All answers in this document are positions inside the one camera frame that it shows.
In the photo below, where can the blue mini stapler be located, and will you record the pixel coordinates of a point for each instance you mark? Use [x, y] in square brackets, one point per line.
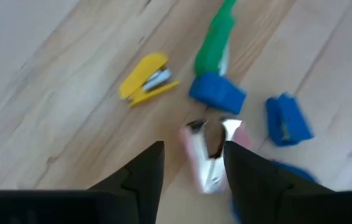
[216, 91]
[288, 121]

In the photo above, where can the yellow mini stapler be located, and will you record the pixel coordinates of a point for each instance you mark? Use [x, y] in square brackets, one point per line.
[139, 74]

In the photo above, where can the dark blue tape roll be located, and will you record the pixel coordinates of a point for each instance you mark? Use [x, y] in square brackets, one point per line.
[300, 172]

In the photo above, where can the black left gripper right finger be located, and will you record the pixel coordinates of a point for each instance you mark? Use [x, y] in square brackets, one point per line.
[256, 193]

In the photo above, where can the long green stapler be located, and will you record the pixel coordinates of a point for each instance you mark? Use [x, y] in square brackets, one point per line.
[213, 46]

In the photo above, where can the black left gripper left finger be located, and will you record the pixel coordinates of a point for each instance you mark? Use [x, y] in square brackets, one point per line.
[132, 199]

